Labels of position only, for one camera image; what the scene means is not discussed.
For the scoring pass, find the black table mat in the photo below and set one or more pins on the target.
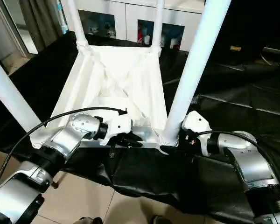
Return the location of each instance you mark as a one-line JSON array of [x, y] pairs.
[[242, 107]]

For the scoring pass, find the red bottle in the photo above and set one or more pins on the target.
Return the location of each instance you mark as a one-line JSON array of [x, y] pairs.
[[140, 36]]

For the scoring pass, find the teal patterned cloth strip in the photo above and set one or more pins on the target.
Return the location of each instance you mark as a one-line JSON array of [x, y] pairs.
[[63, 16]]

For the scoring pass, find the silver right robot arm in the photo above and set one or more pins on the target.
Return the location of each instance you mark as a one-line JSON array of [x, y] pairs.
[[247, 163]]

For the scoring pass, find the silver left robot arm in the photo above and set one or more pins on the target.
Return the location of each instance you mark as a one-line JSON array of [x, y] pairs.
[[70, 135]]

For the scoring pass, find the white display cabinet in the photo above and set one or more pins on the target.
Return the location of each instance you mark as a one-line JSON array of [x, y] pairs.
[[126, 11]]

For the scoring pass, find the black left robot foot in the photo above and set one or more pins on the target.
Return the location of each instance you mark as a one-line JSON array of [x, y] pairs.
[[91, 220]]

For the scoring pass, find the black cabinet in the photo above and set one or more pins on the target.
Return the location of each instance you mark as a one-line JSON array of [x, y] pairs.
[[252, 23]]

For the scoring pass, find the black right robot foot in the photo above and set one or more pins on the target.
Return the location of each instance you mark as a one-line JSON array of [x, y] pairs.
[[162, 220]]

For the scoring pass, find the black robot foot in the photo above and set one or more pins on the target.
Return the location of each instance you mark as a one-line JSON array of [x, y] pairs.
[[162, 220], [91, 220]]

